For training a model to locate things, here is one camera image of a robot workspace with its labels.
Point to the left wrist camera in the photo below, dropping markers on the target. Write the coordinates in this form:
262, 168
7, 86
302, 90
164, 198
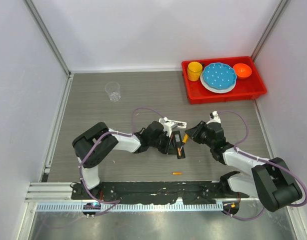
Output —
167, 130

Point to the blue dotted plate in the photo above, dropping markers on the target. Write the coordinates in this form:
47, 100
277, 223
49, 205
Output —
219, 76

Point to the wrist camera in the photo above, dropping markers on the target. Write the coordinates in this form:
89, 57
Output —
167, 130
214, 118

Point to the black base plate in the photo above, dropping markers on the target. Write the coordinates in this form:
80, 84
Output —
163, 192

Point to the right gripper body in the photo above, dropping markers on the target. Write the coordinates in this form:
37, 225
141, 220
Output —
202, 137

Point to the black remote control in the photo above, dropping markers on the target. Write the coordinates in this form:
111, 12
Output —
178, 143

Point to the yellow handled screwdriver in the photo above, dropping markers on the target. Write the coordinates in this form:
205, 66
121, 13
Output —
185, 139

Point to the white remote with batteries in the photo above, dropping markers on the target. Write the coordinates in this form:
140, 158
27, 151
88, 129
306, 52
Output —
181, 124

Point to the orange bowl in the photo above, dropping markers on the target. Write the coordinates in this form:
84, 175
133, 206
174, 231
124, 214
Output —
243, 71

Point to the pale grey plate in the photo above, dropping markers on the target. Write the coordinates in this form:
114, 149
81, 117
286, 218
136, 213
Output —
214, 90

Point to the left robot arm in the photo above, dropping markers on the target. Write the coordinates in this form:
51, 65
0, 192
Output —
92, 146

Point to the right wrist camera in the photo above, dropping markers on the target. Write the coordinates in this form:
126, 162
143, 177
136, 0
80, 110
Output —
214, 118

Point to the red plastic tray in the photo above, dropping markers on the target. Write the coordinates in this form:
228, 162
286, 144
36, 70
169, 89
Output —
245, 89

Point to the clear plastic cup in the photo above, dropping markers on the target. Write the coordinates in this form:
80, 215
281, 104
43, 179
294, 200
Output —
113, 91

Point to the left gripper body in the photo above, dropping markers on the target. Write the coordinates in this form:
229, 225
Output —
162, 142

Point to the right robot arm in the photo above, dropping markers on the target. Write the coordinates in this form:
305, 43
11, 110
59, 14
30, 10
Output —
269, 180

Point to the yellow plastic cup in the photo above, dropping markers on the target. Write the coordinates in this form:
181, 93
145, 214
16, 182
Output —
194, 70

